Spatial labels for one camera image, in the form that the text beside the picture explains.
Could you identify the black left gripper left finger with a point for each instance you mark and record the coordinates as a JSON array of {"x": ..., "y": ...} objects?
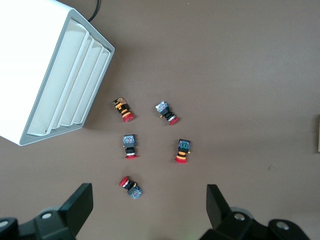
[{"x": 72, "y": 212}]

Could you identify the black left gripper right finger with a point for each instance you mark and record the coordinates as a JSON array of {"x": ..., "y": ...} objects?
[{"x": 225, "y": 220}]

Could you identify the green load switch base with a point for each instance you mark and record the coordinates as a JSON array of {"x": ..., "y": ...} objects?
[{"x": 317, "y": 136}]

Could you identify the red button, lower grey block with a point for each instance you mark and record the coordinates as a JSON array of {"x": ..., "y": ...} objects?
[{"x": 132, "y": 190}]

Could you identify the red button, blue-grey block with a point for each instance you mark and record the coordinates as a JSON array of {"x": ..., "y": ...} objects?
[{"x": 130, "y": 145}]

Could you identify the emergency stop button orange body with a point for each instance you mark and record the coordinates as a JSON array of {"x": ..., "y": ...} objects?
[{"x": 122, "y": 109}]

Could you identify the emergency stop button silver collar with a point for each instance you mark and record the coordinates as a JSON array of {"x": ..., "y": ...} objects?
[{"x": 166, "y": 111}]

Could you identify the white plastic storage bin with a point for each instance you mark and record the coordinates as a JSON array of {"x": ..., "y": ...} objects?
[{"x": 25, "y": 62}]

